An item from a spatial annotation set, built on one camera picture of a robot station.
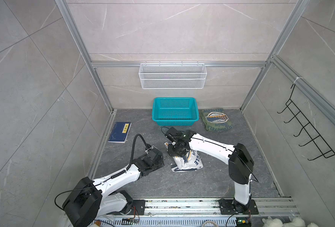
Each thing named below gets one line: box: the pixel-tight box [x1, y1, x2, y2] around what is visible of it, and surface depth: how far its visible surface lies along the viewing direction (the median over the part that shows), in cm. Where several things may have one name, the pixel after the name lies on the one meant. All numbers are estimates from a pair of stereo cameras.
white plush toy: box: [262, 216, 320, 227], surface depth 65 cm
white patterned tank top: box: [171, 149, 203, 173], surface depth 86 cm
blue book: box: [107, 121, 132, 144], surface depth 106 cm
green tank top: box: [200, 107, 233, 133], surface depth 109 cm
